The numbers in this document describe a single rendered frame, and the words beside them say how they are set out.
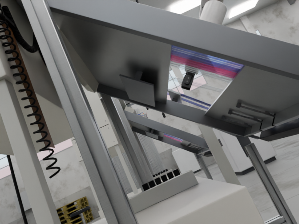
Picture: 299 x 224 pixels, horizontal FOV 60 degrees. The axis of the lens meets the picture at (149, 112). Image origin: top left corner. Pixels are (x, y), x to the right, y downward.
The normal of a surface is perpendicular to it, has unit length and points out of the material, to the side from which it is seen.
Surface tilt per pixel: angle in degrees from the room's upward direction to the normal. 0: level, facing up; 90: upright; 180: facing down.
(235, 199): 90
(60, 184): 90
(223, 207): 90
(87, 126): 90
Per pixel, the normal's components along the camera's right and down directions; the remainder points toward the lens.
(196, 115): -0.04, -0.22
